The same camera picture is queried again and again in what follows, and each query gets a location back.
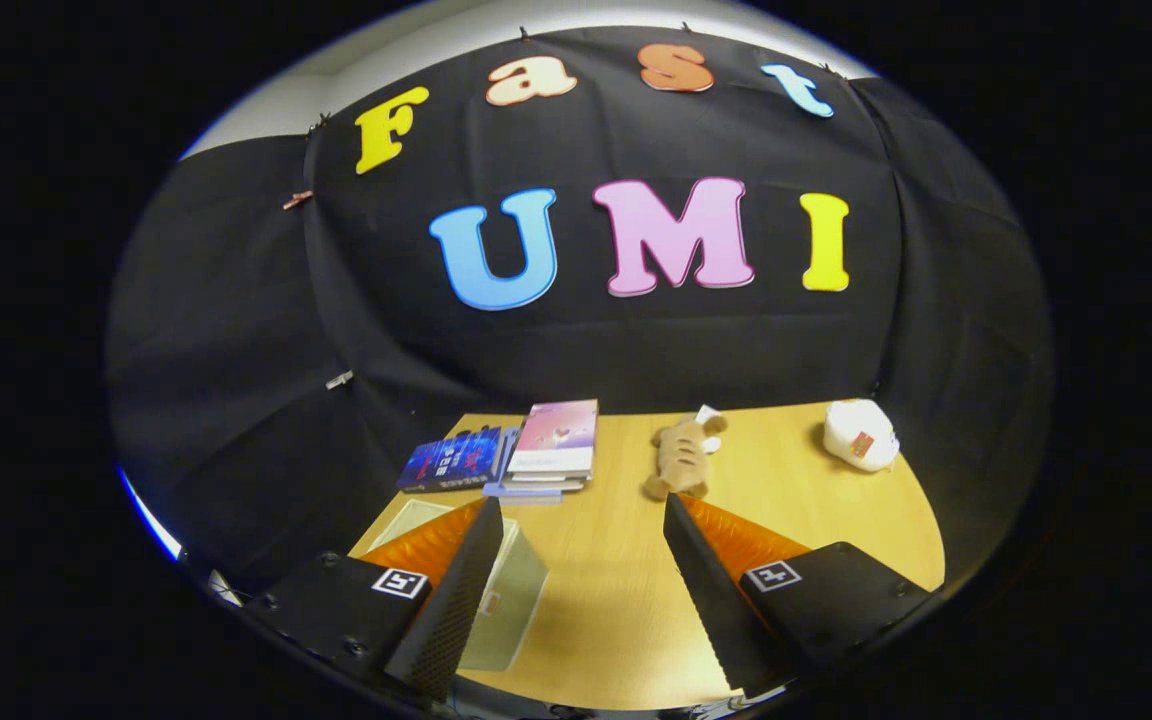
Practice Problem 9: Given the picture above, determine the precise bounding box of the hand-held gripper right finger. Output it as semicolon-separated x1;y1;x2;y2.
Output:
663;493;937;699

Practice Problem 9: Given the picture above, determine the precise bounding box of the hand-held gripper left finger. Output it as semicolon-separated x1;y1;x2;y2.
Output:
241;497;507;701

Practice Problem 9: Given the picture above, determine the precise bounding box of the translucent storage box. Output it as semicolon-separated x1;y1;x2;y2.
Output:
366;498;550;673

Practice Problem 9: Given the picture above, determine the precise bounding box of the light blue book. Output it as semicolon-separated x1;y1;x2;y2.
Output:
481;430;565;502

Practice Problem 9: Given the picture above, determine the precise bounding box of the dark blue book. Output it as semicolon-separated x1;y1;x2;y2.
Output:
396;426;505;494

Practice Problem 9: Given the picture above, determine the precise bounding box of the brown plush toy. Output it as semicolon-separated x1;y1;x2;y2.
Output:
643;404;730;503

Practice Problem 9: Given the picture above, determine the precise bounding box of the white book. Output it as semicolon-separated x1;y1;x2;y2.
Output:
504;468;589;492

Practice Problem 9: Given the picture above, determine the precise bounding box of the pink cover book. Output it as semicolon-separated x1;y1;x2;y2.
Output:
506;399;600;477

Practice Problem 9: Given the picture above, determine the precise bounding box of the white plush toy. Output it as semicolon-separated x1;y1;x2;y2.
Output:
822;399;901;473

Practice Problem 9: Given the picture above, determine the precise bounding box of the black backdrop cloth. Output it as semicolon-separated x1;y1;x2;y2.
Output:
106;25;1055;601

